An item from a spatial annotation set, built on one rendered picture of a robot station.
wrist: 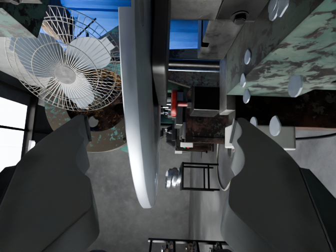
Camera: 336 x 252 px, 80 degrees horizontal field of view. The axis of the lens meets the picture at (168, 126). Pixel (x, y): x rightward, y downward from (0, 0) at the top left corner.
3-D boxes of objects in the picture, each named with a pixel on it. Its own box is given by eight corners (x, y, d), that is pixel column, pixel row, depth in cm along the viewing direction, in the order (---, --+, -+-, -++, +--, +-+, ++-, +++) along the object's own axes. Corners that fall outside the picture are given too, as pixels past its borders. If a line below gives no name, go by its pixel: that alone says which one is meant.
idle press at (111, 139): (273, 163, 146) (33, 153, 147) (231, 155, 244) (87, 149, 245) (272, -33, 160) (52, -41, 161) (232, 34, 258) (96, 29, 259)
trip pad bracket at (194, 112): (269, 112, 49) (189, 109, 49) (253, 118, 59) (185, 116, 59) (269, 88, 50) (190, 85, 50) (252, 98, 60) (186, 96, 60)
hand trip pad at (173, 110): (199, 114, 53) (170, 113, 53) (196, 118, 59) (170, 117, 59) (200, 88, 54) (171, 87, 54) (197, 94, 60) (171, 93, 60)
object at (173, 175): (219, 191, 289) (164, 188, 289) (212, 191, 332) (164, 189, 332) (218, 163, 302) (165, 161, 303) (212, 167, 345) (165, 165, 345)
